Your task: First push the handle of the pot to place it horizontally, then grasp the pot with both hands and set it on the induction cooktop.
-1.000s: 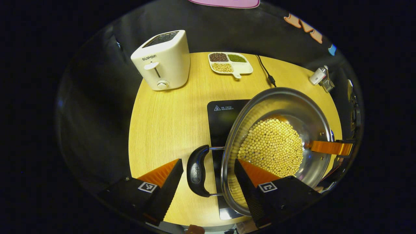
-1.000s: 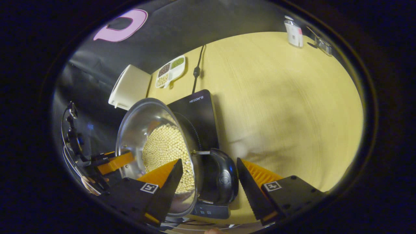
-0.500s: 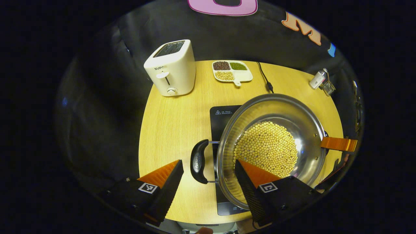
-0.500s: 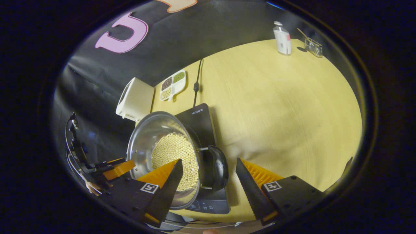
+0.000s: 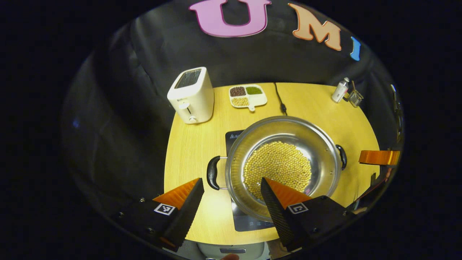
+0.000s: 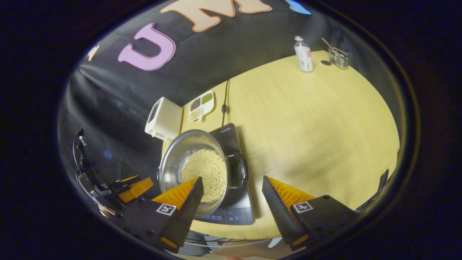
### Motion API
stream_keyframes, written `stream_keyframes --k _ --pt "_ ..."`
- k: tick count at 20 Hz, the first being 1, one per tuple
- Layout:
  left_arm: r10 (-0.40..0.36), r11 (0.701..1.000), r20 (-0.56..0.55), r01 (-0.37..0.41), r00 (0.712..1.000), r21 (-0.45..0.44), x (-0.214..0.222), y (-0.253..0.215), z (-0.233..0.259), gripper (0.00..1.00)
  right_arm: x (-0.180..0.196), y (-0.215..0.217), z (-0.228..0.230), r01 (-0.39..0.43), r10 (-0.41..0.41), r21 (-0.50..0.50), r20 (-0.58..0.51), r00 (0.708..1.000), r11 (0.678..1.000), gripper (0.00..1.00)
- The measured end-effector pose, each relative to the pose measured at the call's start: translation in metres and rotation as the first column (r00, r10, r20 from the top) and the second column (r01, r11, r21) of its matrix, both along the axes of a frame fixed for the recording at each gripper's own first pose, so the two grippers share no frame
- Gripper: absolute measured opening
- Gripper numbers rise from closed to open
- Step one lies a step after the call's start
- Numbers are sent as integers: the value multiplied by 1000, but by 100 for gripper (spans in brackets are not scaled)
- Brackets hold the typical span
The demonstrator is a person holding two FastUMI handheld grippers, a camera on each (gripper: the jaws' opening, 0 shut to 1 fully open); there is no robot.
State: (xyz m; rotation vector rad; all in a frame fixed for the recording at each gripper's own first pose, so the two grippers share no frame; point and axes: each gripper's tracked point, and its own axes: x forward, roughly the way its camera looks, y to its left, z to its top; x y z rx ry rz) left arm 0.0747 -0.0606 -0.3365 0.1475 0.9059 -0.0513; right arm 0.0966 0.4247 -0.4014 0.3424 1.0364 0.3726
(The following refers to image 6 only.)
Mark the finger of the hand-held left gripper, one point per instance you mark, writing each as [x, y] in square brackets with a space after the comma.
[137, 189]

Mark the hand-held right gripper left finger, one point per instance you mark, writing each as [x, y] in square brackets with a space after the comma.
[187, 213]

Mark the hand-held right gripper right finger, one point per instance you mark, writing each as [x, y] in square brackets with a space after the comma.
[279, 216]

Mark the black induction cooktop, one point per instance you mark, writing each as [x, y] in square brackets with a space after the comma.
[238, 206]

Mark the white toaster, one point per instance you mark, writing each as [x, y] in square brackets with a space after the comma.
[164, 121]

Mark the white divided bean dish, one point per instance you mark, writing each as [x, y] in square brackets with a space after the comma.
[201, 104]

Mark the black backdrop cloth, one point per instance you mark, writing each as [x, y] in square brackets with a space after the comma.
[216, 54]

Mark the small black round disc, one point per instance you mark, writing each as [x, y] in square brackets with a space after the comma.
[326, 63]

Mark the clear plastic bottle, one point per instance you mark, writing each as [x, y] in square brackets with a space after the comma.
[304, 56]

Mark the clear glass cup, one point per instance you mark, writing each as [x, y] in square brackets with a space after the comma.
[339, 59]

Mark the wooden stick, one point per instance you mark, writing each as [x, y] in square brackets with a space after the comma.
[327, 44]

